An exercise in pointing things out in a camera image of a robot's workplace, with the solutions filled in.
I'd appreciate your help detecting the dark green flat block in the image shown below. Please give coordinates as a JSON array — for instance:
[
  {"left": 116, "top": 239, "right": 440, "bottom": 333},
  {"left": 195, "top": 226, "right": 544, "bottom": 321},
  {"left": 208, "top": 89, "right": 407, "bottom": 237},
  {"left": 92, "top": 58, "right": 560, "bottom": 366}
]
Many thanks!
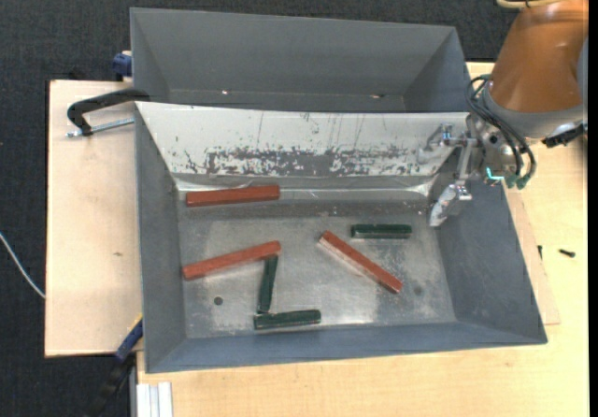
[
  {"left": 252, "top": 309, "right": 322, "bottom": 331},
  {"left": 350, "top": 223, "right": 414, "bottom": 240},
  {"left": 256, "top": 254, "right": 280, "bottom": 315}
]

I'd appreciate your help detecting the grey metal bin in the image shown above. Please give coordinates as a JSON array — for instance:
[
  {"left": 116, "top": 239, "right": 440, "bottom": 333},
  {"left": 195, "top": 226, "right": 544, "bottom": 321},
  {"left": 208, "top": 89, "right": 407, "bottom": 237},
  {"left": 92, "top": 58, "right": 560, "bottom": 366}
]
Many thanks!
[{"left": 128, "top": 7, "right": 549, "bottom": 375}]

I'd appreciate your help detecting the red-brown flat block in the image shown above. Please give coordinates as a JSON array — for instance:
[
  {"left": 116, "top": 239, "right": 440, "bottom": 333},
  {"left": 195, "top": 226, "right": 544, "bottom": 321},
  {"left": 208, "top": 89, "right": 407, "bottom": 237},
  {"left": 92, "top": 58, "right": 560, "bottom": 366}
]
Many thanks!
[
  {"left": 185, "top": 184, "right": 281, "bottom": 209},
  {"left": 317, "top": 230, "right": 404, "bottom": 295},
  {"left": 181, "top": 239, "right": 282, "bottom": 281}
]

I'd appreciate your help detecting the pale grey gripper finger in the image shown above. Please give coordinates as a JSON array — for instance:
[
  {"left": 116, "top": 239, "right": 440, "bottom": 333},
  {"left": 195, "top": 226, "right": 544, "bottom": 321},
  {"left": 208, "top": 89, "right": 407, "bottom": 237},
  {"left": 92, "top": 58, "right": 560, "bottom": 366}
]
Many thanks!
[
  {"left": 416, "top": 123, "right": 457, "bottom": 165},
  {"left": 428, "top": 184, "right": 473, "bottom": 227}
]

